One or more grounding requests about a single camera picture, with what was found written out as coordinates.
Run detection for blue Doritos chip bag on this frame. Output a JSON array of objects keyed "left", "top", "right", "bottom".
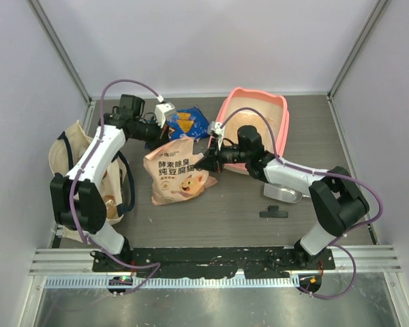
[{"left": 166, "top": 106, "right": 209, "bottom": 140}]

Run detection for black bag clip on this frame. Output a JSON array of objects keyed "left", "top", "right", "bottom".
[{"left": 259, "top": 205, "right": 289, "bottom": 219}]

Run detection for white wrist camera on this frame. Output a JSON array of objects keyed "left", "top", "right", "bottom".
[
  {"left": 207, "top": 121, "right": 225, "bottom": 138},
  {"left": 154, "top": 95, "right": 176, "bottom": 127}
]

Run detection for pink cat litter box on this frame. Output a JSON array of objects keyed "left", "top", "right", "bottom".
[{"left": 215, "top": 87, "right": 290, "bottom": 156}]

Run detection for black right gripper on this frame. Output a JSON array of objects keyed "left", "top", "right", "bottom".
[{"left": 194, "top": 138, "right": 250, "bottom": 173}]

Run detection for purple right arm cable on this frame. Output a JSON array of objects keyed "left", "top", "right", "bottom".
[{"left": 219, "top": 108, "right": 384, "bottom": 300}]

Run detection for cream canvas tote bag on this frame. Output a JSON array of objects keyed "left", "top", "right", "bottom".
[{"left": 48, "top": 122, "right": 134, "bottom": 254}]

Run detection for metal litter scoop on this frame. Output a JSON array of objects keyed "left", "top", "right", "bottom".
[{"left": 263, "top": 183, "right": 303, "bottom": 204}]

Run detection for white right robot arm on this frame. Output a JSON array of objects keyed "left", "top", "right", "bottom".
[{"left": 195, "top": 122, "right": 369, "bottom": 269}]

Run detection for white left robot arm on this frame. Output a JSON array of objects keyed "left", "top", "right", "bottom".
[{"left": 50, "top": 95, "right": 176, "bottom": 272}]

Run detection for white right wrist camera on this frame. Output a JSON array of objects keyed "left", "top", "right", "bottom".
[{"left": 207, "top": 121, "right": 225, "bottom": 138}]

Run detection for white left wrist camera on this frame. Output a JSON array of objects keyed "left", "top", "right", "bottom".
[{"left": 154, "top": 95, "right": 176, "bottom": 127}]

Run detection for pink cat litter bag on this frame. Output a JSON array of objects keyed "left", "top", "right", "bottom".
[{"left": 143, "top": 137, "right": 217, "bottom": 206}]

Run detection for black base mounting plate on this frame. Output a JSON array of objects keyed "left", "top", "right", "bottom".
[{"left": 91, "top": 247, "right": 335, "bottom": 279}]

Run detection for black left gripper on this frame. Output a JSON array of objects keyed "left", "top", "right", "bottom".
[{"left": 130, "top": 116, "right": 174, "bottom": 152}]

